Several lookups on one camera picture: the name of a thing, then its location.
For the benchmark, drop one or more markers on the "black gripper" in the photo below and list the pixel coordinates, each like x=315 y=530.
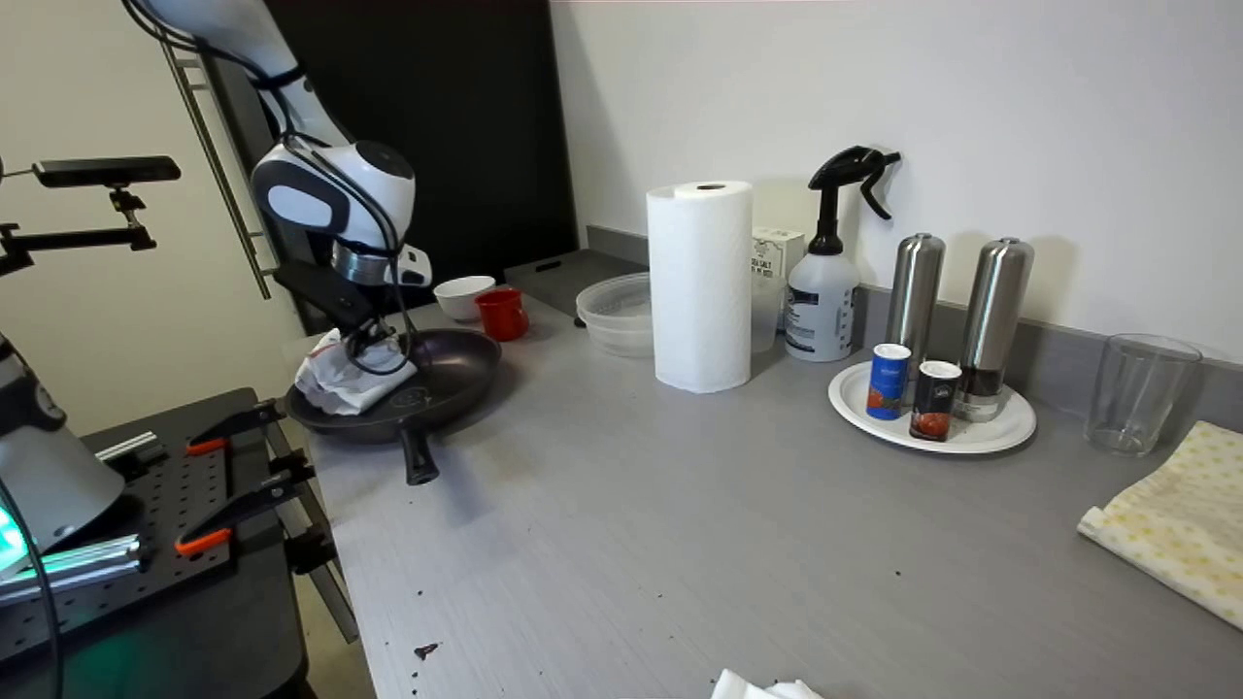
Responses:
x=374 y=305

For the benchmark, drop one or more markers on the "grey frying pan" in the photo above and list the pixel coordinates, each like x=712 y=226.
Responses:
x=453 y=371

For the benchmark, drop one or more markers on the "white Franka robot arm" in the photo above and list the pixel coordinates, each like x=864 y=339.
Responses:
x=331 y=197

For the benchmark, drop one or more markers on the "white paper towel roll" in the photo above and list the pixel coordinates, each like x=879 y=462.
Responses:
x=700 y=286

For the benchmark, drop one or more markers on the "white ceramic bowl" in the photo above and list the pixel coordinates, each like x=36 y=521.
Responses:
x=460 y=297

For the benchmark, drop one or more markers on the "red plastic cup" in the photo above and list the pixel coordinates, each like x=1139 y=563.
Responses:
x=503 y=317

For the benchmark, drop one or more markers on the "black orange-tipped clamp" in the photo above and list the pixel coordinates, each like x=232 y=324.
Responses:
x=234 y=428
x=239 y=510

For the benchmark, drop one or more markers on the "dark grey tray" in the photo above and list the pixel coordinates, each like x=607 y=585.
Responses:
x=550 y=276

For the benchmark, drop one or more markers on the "dark tall appliance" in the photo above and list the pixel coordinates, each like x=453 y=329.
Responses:
x=453 y=119

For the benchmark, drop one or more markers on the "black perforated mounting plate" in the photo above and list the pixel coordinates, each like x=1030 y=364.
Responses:
x=168 y=505

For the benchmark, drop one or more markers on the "white label strip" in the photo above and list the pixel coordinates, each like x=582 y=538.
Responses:
x=125 y=450

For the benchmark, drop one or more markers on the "white patterned box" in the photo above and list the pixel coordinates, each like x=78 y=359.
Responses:
x=774 y=276

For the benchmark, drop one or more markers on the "spray bottle black trigger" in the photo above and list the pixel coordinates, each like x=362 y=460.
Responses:
x=822 y=297

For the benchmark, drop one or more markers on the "blue spice jar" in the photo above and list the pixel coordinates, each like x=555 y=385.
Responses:
x=886 y=381

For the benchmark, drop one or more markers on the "white crumpled tissue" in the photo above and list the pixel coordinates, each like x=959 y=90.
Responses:
x=765 y=690

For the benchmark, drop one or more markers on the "steel grinder mill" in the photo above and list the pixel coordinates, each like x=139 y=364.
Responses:
x=996 y=314
x=916 y=297

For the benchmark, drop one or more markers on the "dark red spice jar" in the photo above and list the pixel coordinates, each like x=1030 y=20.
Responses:
x=933 y=406

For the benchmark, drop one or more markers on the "white round plate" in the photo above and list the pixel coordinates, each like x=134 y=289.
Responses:
x=996 y=433

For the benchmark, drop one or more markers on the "clear glass tumbler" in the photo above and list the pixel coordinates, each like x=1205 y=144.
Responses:
x=1149 y=393

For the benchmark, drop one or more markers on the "yellow patterned cloth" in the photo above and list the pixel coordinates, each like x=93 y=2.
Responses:
x=1180 y=517

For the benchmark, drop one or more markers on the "black camera on stand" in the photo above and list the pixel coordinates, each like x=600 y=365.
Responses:
x=102 y=170

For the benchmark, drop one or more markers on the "silver aluminium rail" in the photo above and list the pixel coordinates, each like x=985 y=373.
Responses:
x=78 y=563

